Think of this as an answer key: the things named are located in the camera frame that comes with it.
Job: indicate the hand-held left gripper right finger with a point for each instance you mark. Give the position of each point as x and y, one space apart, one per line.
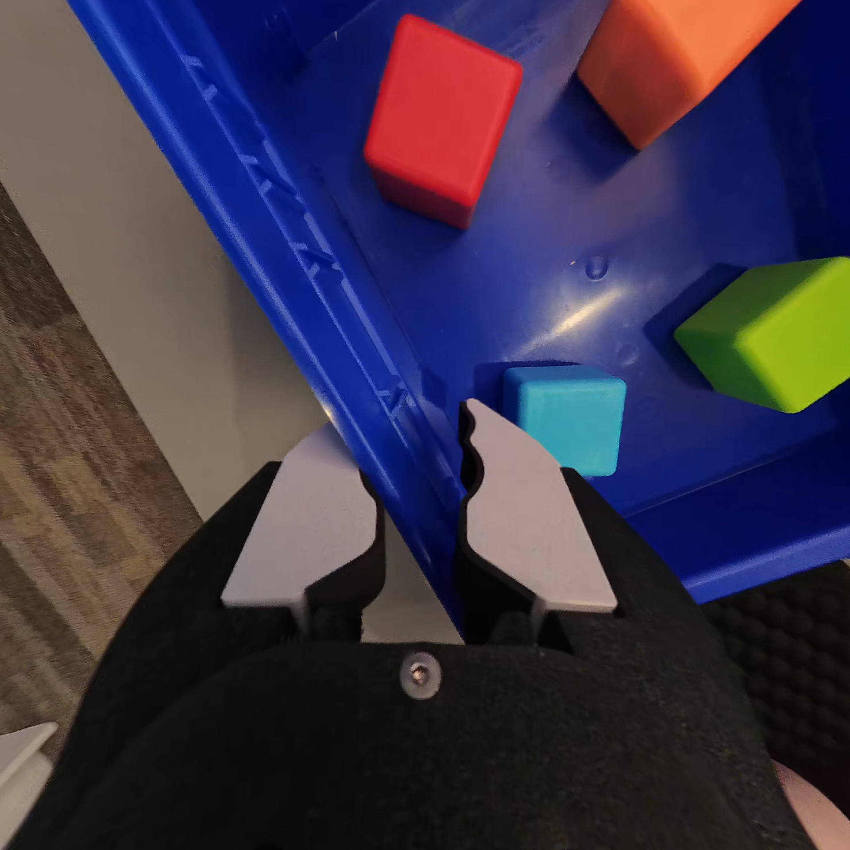
531 531

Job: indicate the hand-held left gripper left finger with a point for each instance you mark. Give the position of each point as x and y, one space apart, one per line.
299 538

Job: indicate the teal magnetic cube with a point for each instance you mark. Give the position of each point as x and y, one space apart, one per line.
571 415

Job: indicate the blue plastic bin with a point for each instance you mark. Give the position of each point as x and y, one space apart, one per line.
598 266

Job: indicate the green magnetic cube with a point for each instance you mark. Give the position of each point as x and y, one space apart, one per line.
777 332

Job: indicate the red magnetic cube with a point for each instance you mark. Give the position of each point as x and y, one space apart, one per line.
438 120

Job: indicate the orange magnetic cube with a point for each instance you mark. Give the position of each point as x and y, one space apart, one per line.
678 53

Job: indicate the black textured mat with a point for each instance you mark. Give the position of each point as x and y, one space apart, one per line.
790 678

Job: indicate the person's maroon clothing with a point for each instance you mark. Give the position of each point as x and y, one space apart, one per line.
821 810

